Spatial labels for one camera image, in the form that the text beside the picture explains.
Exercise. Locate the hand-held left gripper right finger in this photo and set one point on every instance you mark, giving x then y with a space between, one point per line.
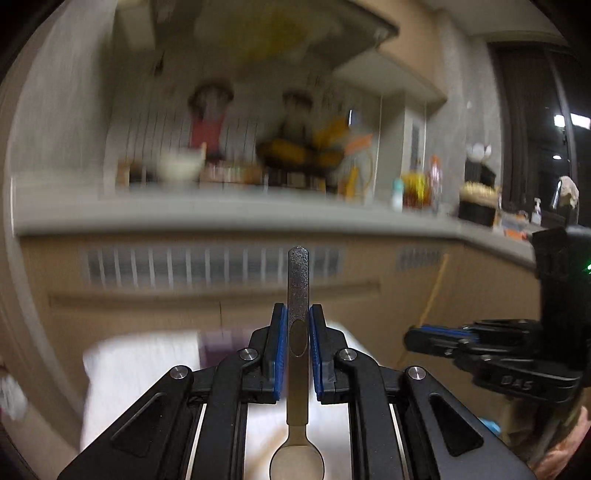
317 350

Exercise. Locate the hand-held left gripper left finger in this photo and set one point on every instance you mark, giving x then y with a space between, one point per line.
276 350

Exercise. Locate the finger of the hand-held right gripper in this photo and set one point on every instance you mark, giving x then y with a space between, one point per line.
443 331
434 350

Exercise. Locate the wooden chopstick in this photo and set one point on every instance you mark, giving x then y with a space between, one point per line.
434 286

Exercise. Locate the purple plastic utensil container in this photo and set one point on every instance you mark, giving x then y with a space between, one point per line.
221 348

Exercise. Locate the steel spoon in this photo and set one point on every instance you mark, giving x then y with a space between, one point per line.
299 286

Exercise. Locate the person's right hand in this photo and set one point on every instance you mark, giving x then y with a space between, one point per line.
570 454

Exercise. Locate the small grey vent grille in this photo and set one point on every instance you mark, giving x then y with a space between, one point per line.
418 258

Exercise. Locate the light blue object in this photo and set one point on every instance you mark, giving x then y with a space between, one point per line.
490 427

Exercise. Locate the white spray bottle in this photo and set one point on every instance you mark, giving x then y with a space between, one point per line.
536 214

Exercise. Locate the large grey vent grille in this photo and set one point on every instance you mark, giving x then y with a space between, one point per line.
184 267

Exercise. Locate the black round flower box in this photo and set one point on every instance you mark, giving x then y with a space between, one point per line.
478 207

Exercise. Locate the beige cloth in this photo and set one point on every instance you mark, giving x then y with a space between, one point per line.
567 189

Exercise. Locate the wooden base cabinet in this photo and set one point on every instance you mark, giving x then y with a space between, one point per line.
138 318

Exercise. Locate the teal-capped small bottle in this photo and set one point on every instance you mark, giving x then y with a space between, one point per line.
397 196

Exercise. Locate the white lace tablecloth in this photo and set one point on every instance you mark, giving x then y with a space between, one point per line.
138 392

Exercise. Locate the yellow oil container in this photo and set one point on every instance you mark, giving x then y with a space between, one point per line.
414 189

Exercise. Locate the grey kitchen counter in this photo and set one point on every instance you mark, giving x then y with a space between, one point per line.
231 212

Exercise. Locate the clear bottle with orange cap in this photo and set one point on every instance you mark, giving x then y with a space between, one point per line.
435 184

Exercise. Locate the black holder with white spoons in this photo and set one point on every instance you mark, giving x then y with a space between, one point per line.
480 168

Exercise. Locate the row of seasoning jars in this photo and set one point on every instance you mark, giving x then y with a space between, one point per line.
231 171

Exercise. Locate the dark wok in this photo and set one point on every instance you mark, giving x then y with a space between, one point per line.
295 154

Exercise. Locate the dark window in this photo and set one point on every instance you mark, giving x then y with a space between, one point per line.
535 115

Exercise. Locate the white ceramic bowl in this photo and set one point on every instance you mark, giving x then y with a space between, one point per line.
180 164

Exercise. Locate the white sneaker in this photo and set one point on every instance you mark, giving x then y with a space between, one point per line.
11 399

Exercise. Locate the range hood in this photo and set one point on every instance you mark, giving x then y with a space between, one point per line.
277 23

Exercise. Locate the girl cartoon wall sticker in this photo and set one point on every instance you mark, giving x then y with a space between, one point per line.
210 120

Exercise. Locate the boy cartoon wall sticker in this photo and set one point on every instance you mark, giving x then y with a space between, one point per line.
298 110

